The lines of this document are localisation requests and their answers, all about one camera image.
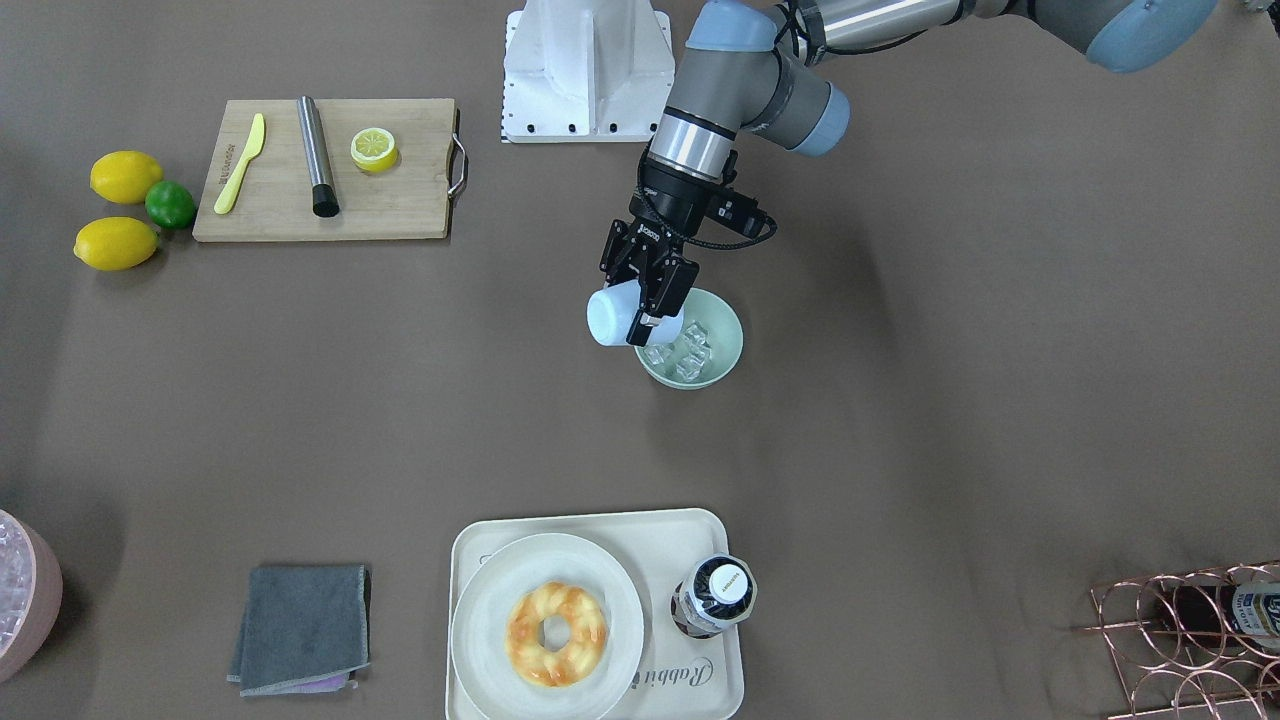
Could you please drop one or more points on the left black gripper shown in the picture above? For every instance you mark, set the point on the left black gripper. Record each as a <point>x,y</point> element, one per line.
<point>668,205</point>

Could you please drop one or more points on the blue cup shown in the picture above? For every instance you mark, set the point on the blue cup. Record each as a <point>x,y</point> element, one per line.
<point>611,313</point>

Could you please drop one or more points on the mint green bowl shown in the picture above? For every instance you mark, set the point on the mint green bowl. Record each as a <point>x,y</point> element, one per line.
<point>725,328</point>

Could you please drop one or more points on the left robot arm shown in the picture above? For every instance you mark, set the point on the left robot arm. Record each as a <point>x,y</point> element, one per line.
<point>749,71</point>

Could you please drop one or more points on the ice cubes in green bowl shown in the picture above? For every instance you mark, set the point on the ice cubes in green bowl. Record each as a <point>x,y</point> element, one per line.
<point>687,361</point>

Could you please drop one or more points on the pink bowl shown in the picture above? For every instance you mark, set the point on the pink bowl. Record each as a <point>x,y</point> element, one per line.
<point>44,606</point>

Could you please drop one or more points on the clear ice cubes pile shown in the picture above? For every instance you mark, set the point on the clear ice cubes pile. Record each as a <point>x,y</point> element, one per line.
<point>17,577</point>

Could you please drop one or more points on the bamboo cutting board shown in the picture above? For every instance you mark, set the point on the bamboo cutting board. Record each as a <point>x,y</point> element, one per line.
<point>410,201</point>

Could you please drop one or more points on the half lemon slice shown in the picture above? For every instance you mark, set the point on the half lemon slice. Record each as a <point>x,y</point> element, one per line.
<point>374,150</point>

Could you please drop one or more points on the tea bottle on tray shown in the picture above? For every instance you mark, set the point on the tea bottle on tray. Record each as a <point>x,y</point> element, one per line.
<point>720,592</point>

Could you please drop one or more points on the steel muddler black tip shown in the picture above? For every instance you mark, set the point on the steel muddler black tip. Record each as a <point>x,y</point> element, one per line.
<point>324,200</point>

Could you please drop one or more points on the glazed twisted donut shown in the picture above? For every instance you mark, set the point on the glazed twisted donut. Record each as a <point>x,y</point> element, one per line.
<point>576,659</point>

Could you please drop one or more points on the white round plate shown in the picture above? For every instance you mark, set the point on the white round plate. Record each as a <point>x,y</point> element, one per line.
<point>478,629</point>

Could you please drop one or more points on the cream serving tray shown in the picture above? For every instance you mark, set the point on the cream serving tray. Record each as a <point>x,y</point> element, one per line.
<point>678,677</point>

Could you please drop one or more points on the yellow plastic knife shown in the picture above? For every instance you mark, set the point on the yellow plastic knife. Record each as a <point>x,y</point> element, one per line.
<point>254,144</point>

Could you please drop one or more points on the green lime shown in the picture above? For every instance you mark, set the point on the green lime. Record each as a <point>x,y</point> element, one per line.
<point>169,205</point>

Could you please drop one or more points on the grey folded cloth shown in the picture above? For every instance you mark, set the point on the grey folded cloth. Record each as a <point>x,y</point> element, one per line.
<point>304,630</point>

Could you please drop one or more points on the yellow lemon upper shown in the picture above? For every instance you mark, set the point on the yellow lemon upper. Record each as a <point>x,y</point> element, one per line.
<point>125,176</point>

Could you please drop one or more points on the yellow lemon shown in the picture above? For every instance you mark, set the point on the yellow lemon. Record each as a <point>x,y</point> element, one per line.
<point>125,176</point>
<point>111,244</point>

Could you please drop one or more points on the yellow lemon lower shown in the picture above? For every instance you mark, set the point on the yellow lemon lower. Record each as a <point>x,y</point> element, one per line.
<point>111,244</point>

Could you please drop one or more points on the tea bottle in rack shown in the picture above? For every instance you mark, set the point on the tea bottle in rack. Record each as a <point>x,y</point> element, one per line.
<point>1222,617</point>

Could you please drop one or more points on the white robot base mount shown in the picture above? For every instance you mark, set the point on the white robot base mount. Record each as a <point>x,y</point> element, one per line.
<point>585,72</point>

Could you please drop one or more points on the copper wire bottle rack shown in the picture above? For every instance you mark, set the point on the copper wire bottle rack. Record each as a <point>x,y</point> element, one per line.
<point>1158,673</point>

